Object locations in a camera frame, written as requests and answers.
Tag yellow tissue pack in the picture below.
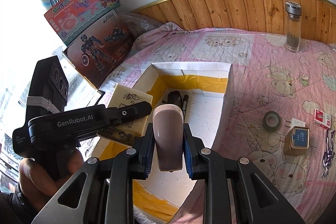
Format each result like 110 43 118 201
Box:
97 84 153 146

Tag pink stapler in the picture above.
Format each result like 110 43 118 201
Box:
153 104 183 172

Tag black safety glasses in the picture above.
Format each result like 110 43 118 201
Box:
162 90 183 108

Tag black marker pen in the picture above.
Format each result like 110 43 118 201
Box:
182 94 189 121

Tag green tape roll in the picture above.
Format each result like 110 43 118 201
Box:
262 111 281 132

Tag gold tin blue lid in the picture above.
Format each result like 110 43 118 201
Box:
283 126 310 156

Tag white charger plug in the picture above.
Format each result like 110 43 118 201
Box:
285 118 306 128

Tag red white staples box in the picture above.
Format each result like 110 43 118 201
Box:
313 109 331 130

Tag purple silver action figure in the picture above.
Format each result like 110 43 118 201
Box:
322 129 335 178

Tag person left hand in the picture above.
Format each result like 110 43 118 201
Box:
19 149 84 211

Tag white cardboard box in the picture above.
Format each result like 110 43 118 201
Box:
90 61 235 224

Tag dark robot toy box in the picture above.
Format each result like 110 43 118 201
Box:
63 10 134 89

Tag bubble wrap roll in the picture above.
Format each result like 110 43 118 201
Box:
119 13 163 38

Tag pink bear quilt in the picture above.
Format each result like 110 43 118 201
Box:
106 23 335 223

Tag colourful toy washer box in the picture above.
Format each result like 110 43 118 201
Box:
44 0 121 46

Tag glass bottle metal cap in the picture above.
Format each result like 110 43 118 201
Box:
285 1 302 52

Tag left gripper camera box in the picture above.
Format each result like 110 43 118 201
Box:
26 56 68 122

